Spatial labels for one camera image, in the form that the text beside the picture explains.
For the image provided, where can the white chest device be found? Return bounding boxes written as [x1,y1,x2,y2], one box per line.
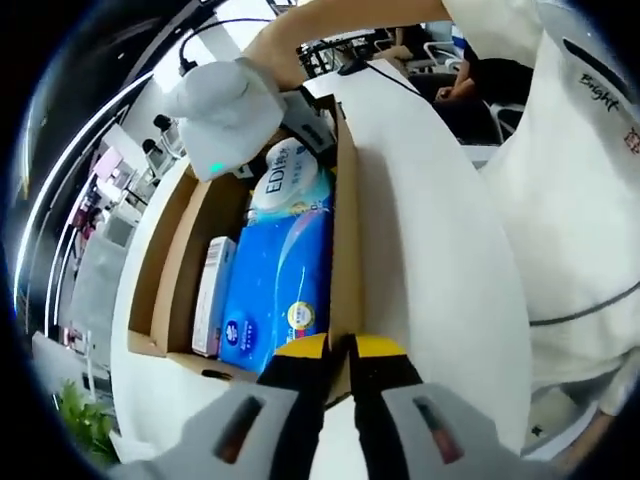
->
[537,0,640,116]

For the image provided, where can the green plant in white pot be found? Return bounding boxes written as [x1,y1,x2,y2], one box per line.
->
[54,379,119,464]

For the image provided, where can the brown cardboard shoe box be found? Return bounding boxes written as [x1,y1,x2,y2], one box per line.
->
[127,92,364,409]

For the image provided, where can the white carton box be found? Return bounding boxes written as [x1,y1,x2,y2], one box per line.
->
[192,237,238,359]

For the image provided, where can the white office chair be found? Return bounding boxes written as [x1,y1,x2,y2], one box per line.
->
[423,39,464,71]

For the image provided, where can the white blue wet wipes pack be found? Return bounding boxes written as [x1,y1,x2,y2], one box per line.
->
[248,138,336,226]

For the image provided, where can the white desk partition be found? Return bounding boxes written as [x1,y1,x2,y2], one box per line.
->
[69,234,132,331]

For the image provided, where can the blue tissue pack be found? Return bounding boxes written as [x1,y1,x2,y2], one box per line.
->
[218,207,335,376]

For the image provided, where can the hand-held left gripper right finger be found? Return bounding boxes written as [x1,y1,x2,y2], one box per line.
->
[347,333,551,480]

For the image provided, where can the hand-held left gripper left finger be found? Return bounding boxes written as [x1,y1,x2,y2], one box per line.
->
[107,335,332,480]

